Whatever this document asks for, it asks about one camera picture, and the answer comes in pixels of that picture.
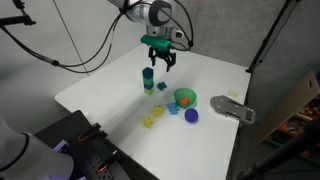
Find purple bumpy ball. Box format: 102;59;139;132
184;107;200;123

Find thin black tripod stand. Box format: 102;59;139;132
245;0;301;74

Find green plastic bowl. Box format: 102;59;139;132
173;87;198;110

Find thin black rod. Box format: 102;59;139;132
51;0;90;76

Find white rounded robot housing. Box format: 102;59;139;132
0;113;75;180

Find grey metal bracket plate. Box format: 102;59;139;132
209;94;257;126

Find blue block under green block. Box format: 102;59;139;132
143;81;155;91

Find light blue toy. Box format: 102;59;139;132
166;101;181;116

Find colourful toy pile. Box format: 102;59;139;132
266;99;320;161

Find black red clamp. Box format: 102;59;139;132
77;122;108;144
96;149;122;174

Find black tripod pole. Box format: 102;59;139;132
236;119;320;180

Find yellow bear toy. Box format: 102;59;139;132
151;104;165;119

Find orange toy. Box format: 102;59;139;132
178;96;191;105

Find teal toy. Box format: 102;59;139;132
156;81;168;92

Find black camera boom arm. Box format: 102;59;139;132
0;0;37;28

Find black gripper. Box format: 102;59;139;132
147;46;178;73

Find yellow star toy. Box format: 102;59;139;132
140;115;155;129

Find black perforated board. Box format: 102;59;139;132
33;109;158;180

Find blue block topping stack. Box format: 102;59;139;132
141;66;155;80

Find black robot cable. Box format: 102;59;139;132
0;0;195;75

